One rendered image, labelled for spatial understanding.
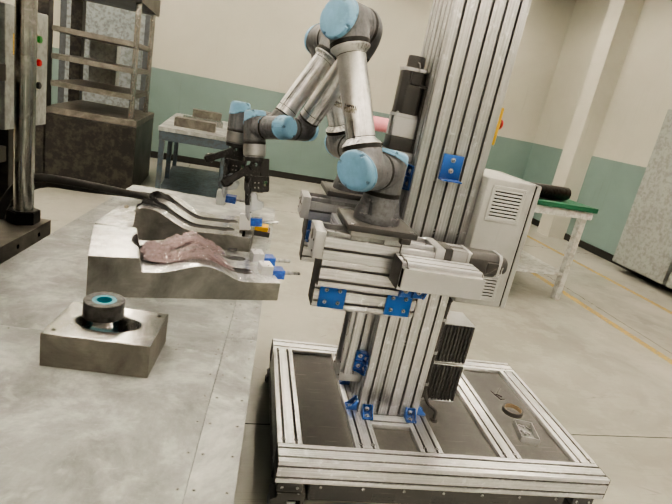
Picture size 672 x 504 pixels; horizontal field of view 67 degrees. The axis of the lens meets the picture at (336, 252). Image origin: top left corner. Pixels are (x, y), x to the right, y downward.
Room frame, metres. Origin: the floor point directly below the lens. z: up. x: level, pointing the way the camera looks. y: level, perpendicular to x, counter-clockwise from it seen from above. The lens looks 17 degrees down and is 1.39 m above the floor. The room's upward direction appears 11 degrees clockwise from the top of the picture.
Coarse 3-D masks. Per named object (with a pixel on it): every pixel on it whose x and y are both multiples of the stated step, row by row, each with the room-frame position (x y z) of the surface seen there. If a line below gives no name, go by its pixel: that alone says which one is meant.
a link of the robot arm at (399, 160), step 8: (384, 152) 1.55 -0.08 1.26; (392, 152) 1.54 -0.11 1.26; (400, 152) 1.55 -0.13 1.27; (392, 160) 1.53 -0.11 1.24; (400, 160) 1.55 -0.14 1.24; (392, 168) 1.51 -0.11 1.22; (400, 168) 1.55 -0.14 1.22; (392, 176) 1.51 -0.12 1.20; (400, 176) 1.56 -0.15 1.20; (392, 184) 1.54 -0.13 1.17; (400, 184) 1.57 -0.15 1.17; (384, 192) 1.54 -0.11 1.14; (392, 192) 1.55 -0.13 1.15; (400, 192) 1.58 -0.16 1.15
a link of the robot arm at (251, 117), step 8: (248, 112) 1.70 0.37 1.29; (256, 112) 1.69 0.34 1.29; (264, 112) 1.72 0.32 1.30; (248, 120) 1.69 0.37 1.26; (256, 120) 1.68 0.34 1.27; (248, 128) 1.69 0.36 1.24; (256, 128) 1.67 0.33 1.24; (248, 136) 1.69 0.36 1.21; (256, 136) 1.68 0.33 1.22; (264, 144) 1.74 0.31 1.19
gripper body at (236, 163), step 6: (228, 144) 1.93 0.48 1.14; (234, 144) 1.92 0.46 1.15; (240, 144) 1.93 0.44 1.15; (234, 150) 1.94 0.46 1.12; (240, 150) 1.94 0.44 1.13; (228, 156) 1.94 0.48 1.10; (234, 156) 1.94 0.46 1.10; (240, 156) 1.94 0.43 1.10; (228, 162) 1.92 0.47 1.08; (234, 162) 1.92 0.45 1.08; (240, 162) 1.93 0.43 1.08; (246, 162) 1.99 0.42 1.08; (228, 168) 1.92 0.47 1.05; (234, 168) 1.93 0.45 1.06; (240, 168) 1.94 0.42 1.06
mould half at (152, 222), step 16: (128, 208) 1.78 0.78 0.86; (144, 208) 1.57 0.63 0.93; (160, 208) 1.61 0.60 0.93; (176, 208) 1.71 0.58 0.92; (192, 208) 1.82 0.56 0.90; (96, 224) 1.55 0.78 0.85; (112, 224) 1.56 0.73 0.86; (128, 224) 1.59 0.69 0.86; (144, 224) 1.57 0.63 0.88; (160, 224) 1.58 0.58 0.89; (176, 224) 1.58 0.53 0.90; (208, 224) 1.70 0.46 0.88; (224, 224) 1.73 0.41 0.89; (224, 240) 1.60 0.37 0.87; (240, 240) 1.61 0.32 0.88
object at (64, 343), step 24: (72, 312) 0.93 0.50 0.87; (144, 312) 0.99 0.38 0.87; (48, 336) 0.83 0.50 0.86; (72, 336) 0.84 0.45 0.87; (96, 336) 0.85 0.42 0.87; (120, 336) 0.87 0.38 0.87; (144, 336) 0.89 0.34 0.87; (48, 360) 0.83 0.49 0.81; (72, 360) 0.84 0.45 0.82; (96, 360) 0.84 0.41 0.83; (120, 360) 0.85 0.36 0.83; (144, 360) 0.85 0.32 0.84
